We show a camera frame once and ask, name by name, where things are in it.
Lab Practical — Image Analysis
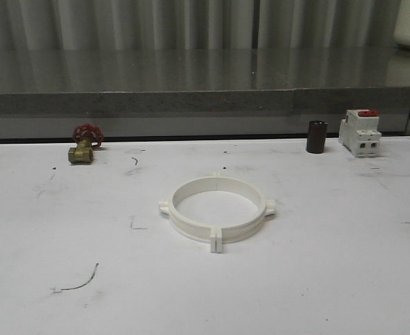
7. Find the white half-ring pipe clamp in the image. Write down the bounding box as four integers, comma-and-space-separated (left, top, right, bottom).
158, 172, 223, 253

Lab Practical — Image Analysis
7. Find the grey stone counter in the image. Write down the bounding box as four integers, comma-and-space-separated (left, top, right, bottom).
0, 47, 410, 142

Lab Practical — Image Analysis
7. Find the dark brown cylinder coupling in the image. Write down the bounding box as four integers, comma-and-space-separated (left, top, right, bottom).
306, 120, 328, 154

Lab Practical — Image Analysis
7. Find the brass valve red handwheel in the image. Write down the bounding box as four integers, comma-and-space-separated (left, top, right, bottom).
68, 124, 104, 164

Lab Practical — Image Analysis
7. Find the white circuit breaker red switch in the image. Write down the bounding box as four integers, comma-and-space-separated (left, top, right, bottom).
338, 109, 381, 158

